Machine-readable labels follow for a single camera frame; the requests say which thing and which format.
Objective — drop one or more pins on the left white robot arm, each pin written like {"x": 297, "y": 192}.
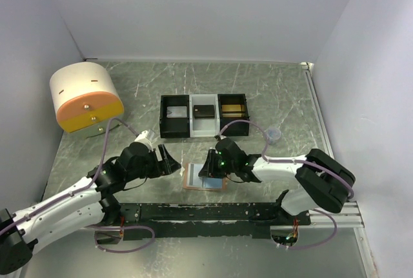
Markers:
{"x": 88, "y": 202}

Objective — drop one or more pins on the white card in tray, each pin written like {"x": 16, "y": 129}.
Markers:
{"x": 176, "y": 112}

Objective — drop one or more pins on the white orange drawer cabinet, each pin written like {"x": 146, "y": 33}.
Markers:
{"x": 84, "y": 99}

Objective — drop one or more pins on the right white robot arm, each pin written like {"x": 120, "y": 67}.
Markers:
{"x": 322, "y": 181}

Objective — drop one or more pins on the small clear plastic cup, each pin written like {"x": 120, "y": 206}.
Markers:
{"x": 273, "y": 134}

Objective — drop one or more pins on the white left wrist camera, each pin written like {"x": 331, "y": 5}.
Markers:
{"x": 147, "y": 138}

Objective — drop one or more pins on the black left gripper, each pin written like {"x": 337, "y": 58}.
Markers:
{"x": 171, "y": 164}

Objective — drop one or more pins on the black credit card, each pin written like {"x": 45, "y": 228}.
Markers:
{"x": 204, "y": 111}

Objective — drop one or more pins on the gold card in tray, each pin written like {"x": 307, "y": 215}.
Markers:
{"x": 233, "y": 110}

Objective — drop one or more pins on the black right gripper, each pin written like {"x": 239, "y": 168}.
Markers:
{"x": 209, "y": 169}

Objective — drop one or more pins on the black white three-compartment tray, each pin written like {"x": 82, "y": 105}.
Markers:
{"x": 194, "y": 128}

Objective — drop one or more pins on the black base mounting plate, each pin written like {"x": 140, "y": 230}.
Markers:
{"x": 204, "y": 220}

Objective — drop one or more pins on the white aluminium corner rail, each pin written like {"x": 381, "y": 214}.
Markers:
{"x": 307, "y": 69}

